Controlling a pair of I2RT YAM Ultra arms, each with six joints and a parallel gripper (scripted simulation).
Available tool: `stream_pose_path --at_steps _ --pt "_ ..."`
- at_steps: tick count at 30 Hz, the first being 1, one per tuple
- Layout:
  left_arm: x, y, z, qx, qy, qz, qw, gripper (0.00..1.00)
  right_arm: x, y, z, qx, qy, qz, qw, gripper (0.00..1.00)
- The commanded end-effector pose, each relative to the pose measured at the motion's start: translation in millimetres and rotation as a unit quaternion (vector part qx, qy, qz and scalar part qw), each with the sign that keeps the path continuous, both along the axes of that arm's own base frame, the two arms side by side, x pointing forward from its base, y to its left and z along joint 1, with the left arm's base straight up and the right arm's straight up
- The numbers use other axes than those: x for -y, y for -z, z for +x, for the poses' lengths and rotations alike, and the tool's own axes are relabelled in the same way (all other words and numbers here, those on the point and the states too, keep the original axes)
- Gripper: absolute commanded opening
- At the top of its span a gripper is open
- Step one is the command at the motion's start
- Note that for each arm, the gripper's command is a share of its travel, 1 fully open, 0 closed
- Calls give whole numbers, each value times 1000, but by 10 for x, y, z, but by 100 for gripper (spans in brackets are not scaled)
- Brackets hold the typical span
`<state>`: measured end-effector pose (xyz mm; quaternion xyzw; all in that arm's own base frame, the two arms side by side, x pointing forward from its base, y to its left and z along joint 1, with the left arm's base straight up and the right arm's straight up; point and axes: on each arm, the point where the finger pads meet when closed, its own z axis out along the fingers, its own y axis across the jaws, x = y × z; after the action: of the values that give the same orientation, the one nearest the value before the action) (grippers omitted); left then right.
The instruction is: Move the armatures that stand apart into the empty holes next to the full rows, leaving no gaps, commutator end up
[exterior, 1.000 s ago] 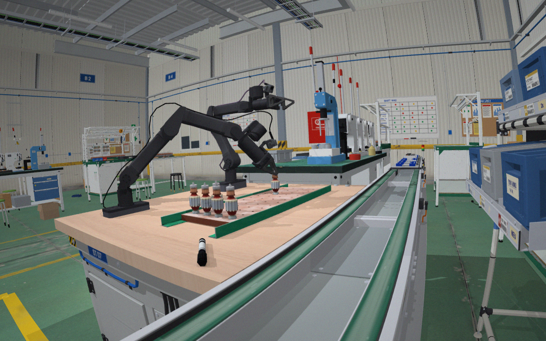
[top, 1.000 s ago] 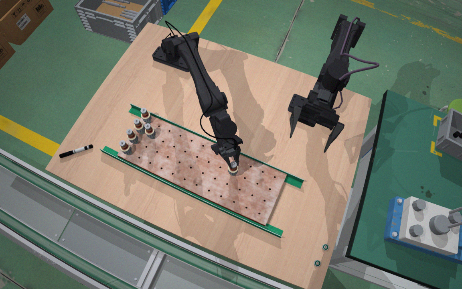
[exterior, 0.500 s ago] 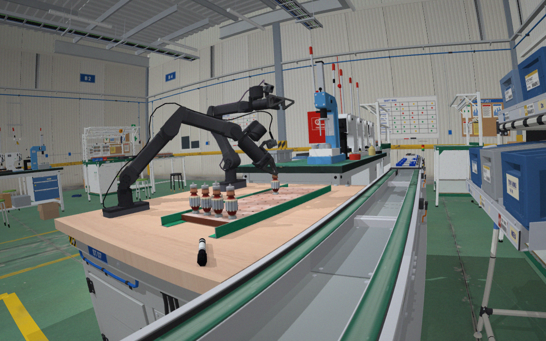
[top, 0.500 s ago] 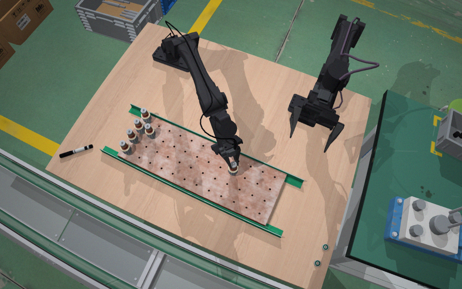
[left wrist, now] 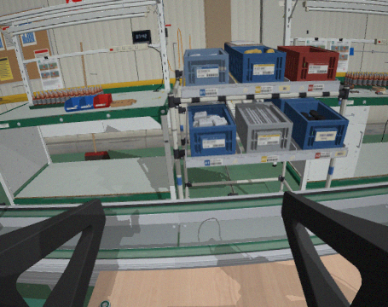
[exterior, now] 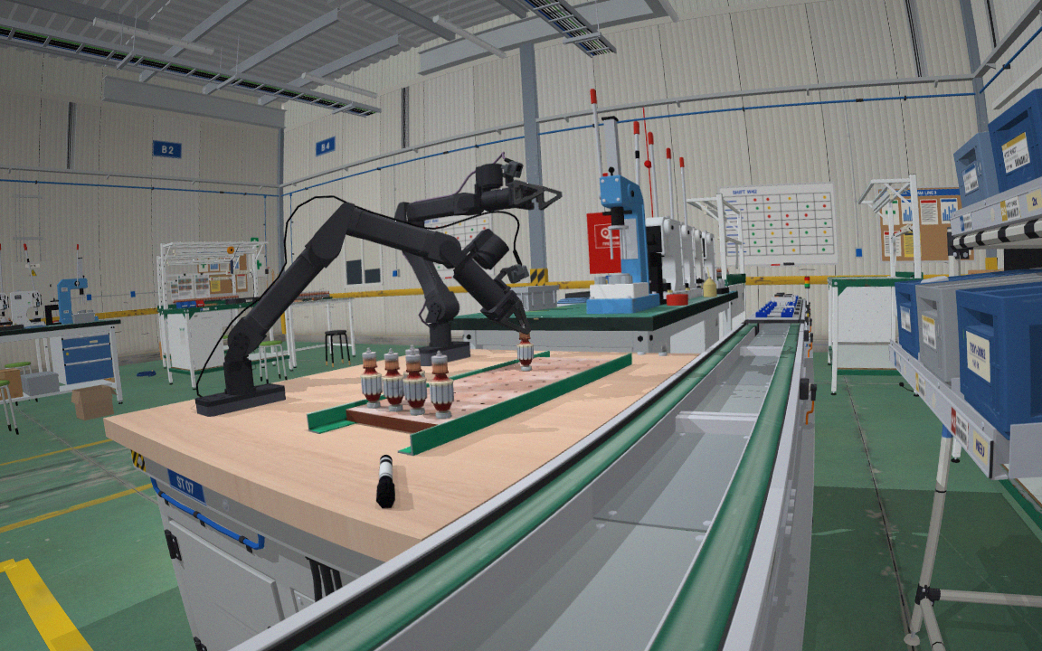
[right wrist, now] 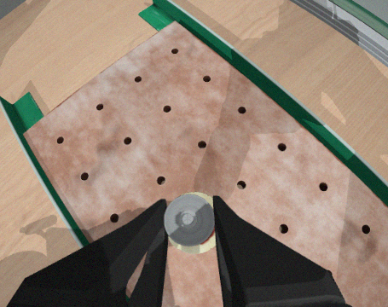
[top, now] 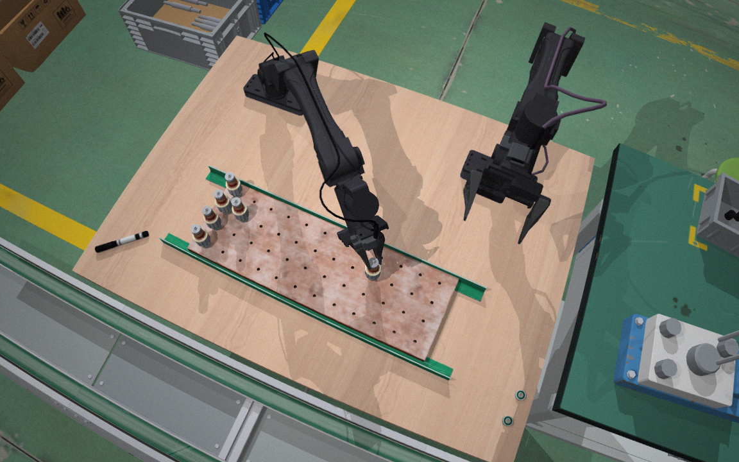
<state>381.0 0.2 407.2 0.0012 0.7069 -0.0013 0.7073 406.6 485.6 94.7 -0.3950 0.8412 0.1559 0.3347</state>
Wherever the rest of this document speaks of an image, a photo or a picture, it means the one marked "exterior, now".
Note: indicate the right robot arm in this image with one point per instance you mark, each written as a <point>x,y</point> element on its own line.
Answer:
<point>487,249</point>

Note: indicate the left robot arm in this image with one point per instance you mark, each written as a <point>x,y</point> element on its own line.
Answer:
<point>445,304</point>

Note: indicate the brown cardboard box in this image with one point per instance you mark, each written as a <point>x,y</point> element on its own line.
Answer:
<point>94,403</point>

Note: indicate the white workbench with pegboard shelf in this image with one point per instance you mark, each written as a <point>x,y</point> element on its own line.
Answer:
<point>187,327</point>

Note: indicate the green and grey conveyor belt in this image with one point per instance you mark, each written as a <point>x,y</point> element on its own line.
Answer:
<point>531,570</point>

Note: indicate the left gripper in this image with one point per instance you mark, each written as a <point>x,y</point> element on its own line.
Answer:
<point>522,195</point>

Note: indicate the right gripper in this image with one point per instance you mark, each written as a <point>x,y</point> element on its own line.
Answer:
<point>499,304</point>

